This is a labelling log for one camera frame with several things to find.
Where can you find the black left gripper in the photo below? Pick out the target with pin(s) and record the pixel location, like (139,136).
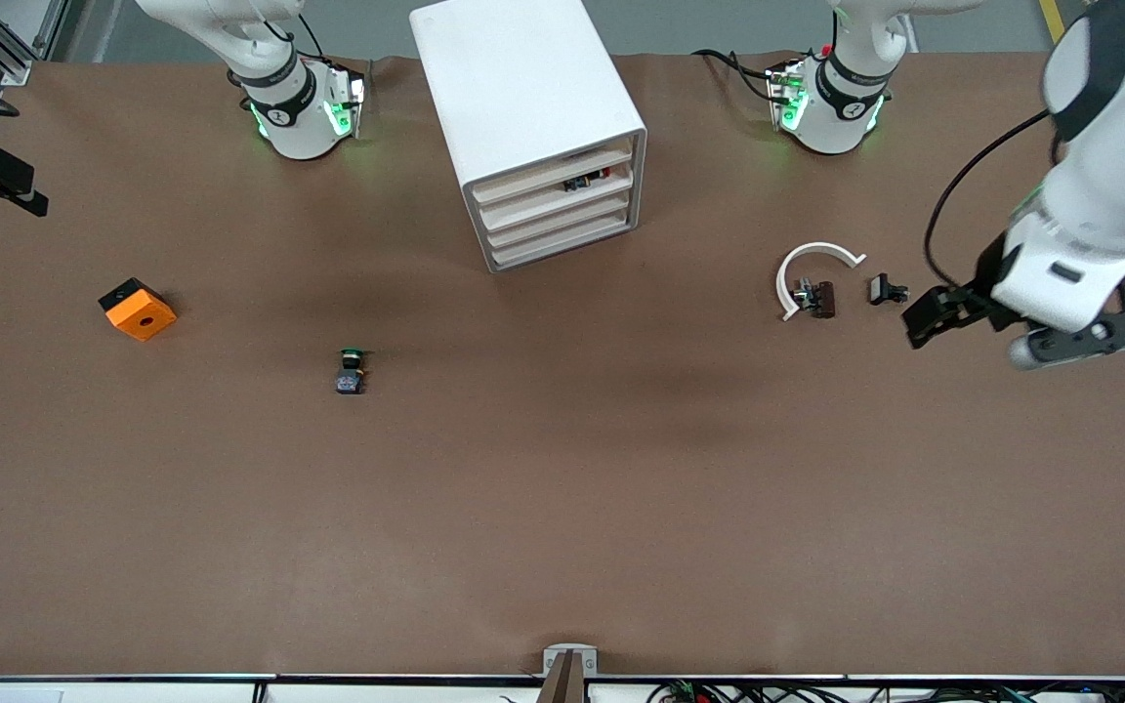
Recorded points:
(979,295)

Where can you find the red push button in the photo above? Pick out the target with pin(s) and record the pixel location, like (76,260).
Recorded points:
(577,183)

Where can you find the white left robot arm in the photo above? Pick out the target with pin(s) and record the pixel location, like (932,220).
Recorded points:
(1109,195)

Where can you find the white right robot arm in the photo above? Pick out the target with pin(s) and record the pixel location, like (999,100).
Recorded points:
(289,127)

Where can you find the green push button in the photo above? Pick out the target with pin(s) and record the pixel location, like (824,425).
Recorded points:
(352,373)

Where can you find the white drawer cabinet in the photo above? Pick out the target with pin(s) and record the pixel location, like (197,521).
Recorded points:
(514,78)

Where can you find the small black component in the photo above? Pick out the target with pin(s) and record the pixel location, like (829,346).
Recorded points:
(881,289)

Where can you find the small brown component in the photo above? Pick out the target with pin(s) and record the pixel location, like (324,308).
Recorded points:
(823,301)

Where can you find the white curved plastic piece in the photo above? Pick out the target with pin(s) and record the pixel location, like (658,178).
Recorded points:
(816,248)

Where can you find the orange and black box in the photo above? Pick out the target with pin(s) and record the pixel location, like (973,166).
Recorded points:
(141,312)

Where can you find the aluminium frame profile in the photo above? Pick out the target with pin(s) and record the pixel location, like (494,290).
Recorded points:
(16,66)

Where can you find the white table edge rail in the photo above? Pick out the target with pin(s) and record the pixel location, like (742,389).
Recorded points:
(133,691)

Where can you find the grey metal bracket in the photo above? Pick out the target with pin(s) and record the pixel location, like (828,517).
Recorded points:
(549,656)

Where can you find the brown camera post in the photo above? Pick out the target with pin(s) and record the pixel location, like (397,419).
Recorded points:
(562,683)

